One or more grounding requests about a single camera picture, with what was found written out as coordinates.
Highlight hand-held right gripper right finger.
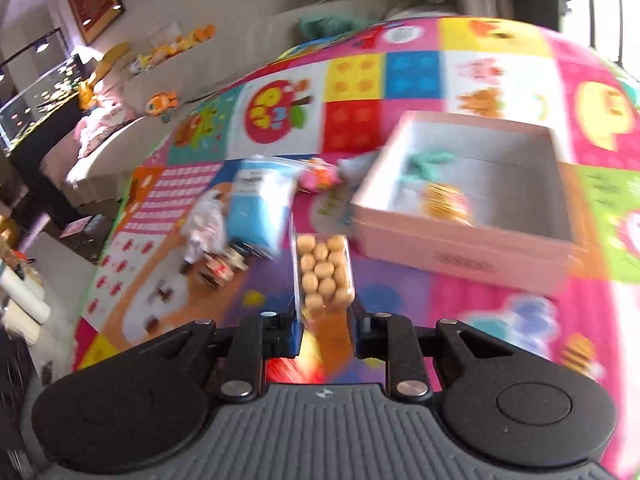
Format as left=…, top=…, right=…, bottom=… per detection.
left=352, top=310, right=516, bottom=403

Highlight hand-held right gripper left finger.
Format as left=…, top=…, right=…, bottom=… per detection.
left=150, top=311, right=304, bottom=403

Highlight clear box of round snacks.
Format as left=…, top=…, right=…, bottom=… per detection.
left=291, top=232, right=357, bottom=318

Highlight pink cardboard box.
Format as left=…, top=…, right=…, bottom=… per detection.
left=350, top=110, right=592, bottom=297

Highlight blue tissue pack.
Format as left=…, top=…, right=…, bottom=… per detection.
left=225, top=155, right=302, bottom=262

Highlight pink pig figure toy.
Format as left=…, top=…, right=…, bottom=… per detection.
left=297, top=157, right=343, bottom=193

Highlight small brown white toy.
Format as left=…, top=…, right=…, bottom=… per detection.
left=197, top=245, right=251, bottom=288

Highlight white doll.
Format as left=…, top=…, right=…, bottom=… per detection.
left=180, top=192, right=228, bottom=276

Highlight orange striped snack packet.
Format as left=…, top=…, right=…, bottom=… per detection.
left=422, top=184, right=476, bottom=226

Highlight teal toy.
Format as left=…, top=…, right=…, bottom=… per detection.
left=404, top=152, right=457, bottom=181

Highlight colourful printed play mat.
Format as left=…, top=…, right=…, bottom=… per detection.
left=72, top=15, right=640, bottom=480

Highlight orange fish plush toy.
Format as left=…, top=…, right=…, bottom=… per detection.
left=145, top=90, right=180, bottom=123

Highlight white paper rolls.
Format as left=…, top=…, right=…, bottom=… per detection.
left=0, top=265, right=52, bottom=346

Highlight pink clothes pile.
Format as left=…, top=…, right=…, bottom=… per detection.
left=75, top=80, right=136, bottom=158

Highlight beige sofa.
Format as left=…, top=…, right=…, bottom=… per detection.
left=40, top=0, right=466, bottom=211

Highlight teal cloth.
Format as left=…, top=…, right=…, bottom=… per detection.
left=299, top=14, right=371, bottom=41

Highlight row of yellow plush toys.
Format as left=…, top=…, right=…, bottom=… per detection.
left=129, top=24, right=219, bottom=69

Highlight white paper card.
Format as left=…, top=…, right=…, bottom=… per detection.
left=149, top=22, right=182, bottom=50

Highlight yellow banana plush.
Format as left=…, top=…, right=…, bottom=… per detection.
left=90, top=42, right=133, bottom=81

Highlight glass fish tank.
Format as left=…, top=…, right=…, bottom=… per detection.
left=0, top=27, right=90, bottom=157

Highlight large framed red picture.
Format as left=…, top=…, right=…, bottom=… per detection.
left=55, top=0, right=126, bottom=46

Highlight window frame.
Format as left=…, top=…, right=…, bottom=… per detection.
left=585, top=0, right=640, bottom=81

